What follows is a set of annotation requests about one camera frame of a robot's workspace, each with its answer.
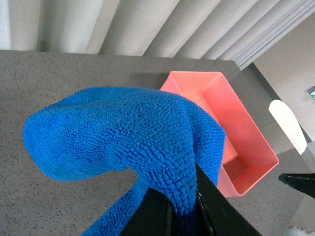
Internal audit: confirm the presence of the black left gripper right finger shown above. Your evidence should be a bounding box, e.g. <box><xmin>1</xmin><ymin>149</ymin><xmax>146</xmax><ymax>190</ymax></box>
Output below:
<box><xmin>279</xmin><ymin>173</ymin><xmax>315</xmax><ymax>195</ymax></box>

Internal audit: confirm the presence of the white pleated curtain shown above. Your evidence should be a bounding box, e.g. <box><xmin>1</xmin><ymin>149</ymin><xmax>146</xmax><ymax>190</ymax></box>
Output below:
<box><xmin>0</xmin><ymin>0</ymin><xmax>315</xmax><ymax>69</ymax></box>

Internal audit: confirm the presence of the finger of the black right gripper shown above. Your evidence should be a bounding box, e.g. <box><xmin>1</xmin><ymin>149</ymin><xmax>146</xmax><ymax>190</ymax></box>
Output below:
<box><xmin>196</xmin><ymin>165</ymin><xmax>261</xmax><ymax>236</ymax></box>

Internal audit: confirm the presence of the white chair back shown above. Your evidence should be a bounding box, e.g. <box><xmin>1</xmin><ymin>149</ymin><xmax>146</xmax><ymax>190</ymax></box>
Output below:
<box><xmin>268</xmin><ymin>99</ymin><xmax>307</xmax><ymax>155</ymax></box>

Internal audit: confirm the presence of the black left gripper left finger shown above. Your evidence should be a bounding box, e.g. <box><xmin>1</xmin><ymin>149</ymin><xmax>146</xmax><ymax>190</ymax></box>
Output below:
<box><xmin>120</xmin><ymin>188</ymin><xmax>172</xmax><ymax>236</ymax></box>

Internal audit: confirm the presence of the blue microfiber cloth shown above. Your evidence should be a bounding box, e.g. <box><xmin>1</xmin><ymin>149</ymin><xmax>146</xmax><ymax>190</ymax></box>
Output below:
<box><xmin>23</xmin><ymin>87</ymin><xmax>226</xmax><ymax>236</ymax></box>

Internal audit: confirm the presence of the pink plastic tray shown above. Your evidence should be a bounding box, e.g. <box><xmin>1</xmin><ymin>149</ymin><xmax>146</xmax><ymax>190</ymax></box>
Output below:
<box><xmin>161</xmin><ymin>71</ymin><xmax>279</xmax><ymax>197</ymax></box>

